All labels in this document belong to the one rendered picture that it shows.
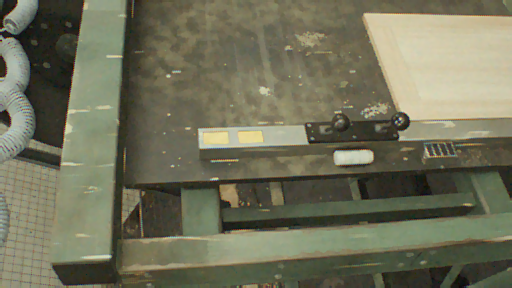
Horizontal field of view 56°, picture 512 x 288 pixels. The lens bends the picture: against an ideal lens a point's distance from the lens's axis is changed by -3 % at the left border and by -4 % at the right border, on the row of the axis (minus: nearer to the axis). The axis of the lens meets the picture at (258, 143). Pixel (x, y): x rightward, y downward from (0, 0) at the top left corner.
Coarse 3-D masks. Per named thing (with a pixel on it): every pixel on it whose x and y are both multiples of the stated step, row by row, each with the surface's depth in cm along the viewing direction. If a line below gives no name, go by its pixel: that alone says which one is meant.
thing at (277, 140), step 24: (456, 120) 109; (480, 120) 110; (504, 120) 111; (216, 144) 99; (240, 144) 99; (264, 144) 100; (288, 144) 100; (312, 144) 101; (336, 144) 102; (360, 144) 103; (384, 144) 104; (408, 144) 106; (456, 144) 108; (480, 144) 109; (504, 144) 111
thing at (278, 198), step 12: (408, 180) 180; (420, 180) 178; (276, 192) 230; (360, 192) 279; (408, 192) 178; (420, 192) 175; (276, 204) 227; (432, 216) 169; (276, 228) 222; (288, 228) 216; (384, 276) 249; (432, 276) 161; (444, 276) 157; (456, 276) 155; (492, 276) 136; (504, 276) 133
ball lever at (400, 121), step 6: (396, 114) 93; (402, 114) 92; (390, 120) 94; (396, 120) 92; (402, 120) 92; (408, 120) 92; (378, 126) 103; (384, 126) 100; (390, 126) 98; (396, 126) 93; (402, 126) 92; (408, 126) 93; (378, 132) 103; (384, 132) 103
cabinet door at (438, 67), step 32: (384, 32) 128; (416, 32) 130; (448, 32) 132; (480, 32) 133; (384, 64) 121; (416, 64) 122; (448, 64) 124; (480, 64) 125; (416, 96) 115; (448, 96) 117; (480, 96) 118
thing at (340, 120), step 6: (336, 114) 92; (342, 114) 91; (336, 120) 90; (342, 120) 90; (348, 120) 91; (324, 126) 102; (330, 126) 97; (336, 126) 91; (342, 126) 90; (348, 126) 91; (324, 132) 101; (330, 132) 101; (342, 132) 91
